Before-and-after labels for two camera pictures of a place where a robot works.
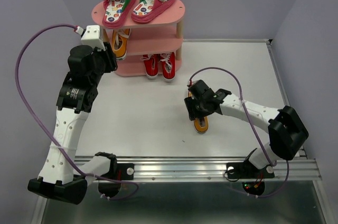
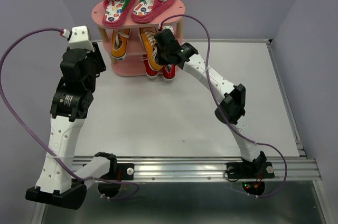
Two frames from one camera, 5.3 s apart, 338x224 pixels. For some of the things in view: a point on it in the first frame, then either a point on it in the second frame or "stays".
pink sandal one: x=116 y=5 stays
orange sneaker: x=200 y=124 -> x=148 y=35
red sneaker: x=151 y=62 stays
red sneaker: x=168 y=66 stays
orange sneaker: x=119 y=41 stays
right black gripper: x=193 y=112 -> x=161 y=59
